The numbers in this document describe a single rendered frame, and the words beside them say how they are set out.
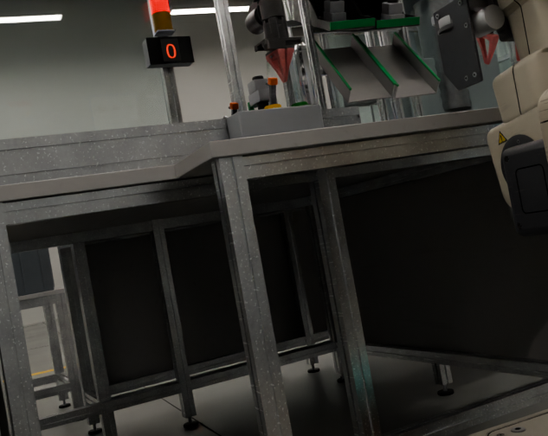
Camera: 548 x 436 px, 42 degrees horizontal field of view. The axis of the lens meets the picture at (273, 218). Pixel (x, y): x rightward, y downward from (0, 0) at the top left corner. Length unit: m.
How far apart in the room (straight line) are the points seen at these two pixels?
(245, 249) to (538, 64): 0.58
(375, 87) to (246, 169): 0.77
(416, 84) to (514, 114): 0.79
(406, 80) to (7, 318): 1.25
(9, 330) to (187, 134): 0.56
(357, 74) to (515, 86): 0.80
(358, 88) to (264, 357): 0.92
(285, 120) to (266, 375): 0.61
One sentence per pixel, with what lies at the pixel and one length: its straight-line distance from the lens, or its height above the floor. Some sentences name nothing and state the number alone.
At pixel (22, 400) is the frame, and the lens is 1.43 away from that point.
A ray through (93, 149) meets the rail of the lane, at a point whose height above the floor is 0.92.
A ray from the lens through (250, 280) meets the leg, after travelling 1.27.
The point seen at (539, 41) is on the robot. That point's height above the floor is 0.92.
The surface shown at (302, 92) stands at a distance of 2.83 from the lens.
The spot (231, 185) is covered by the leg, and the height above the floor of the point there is 0.78.
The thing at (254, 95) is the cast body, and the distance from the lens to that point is 1.87.
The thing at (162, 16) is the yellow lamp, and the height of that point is 1.29.
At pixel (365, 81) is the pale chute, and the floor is 1.05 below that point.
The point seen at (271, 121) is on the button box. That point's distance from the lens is 1.60.
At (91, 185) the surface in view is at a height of 0.84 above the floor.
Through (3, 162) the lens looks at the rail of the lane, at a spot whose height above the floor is 0.91.
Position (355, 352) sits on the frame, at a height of 0.39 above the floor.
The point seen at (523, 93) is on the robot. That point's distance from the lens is 1.30.
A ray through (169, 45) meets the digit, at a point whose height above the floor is 1.22.
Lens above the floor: 0.68
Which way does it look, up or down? 2 degrees up
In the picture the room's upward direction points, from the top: 10 degrees counter-clockwise
